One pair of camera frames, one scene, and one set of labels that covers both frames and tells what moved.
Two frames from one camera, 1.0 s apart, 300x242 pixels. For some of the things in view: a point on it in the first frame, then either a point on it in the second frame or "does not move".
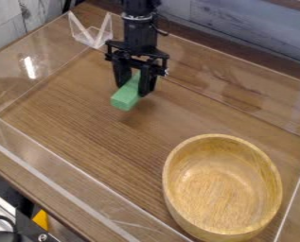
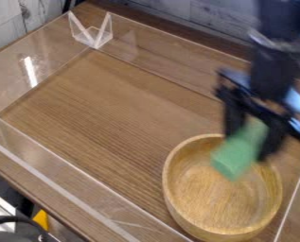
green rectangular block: x=128 y=93 to x=239 y=150
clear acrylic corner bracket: x=90 y=35 does not move
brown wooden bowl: x=222 y=187 does not move
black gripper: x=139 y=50 to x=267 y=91
